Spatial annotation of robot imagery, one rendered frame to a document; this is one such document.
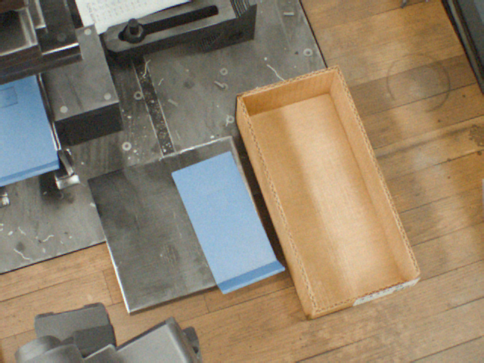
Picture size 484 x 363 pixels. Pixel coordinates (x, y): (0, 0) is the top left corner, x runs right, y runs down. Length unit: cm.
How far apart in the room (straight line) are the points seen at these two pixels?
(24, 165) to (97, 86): 12
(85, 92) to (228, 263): 24
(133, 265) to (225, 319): 12
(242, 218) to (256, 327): 12
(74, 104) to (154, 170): 12
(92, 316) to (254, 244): 27
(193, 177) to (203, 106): 10
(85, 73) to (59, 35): 16
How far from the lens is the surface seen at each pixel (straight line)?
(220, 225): 108
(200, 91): 116
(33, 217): 113
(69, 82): 108
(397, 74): 119
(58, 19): 94
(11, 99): 108
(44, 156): 105
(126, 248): 108
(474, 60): 133
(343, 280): 110
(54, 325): 88
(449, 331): 111
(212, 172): 110
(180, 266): 107
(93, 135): 113
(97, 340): 84
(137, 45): 111
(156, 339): 76
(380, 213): 110
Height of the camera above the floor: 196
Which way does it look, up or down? 72 degrees down
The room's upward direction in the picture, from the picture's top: 6 degrees clockwise
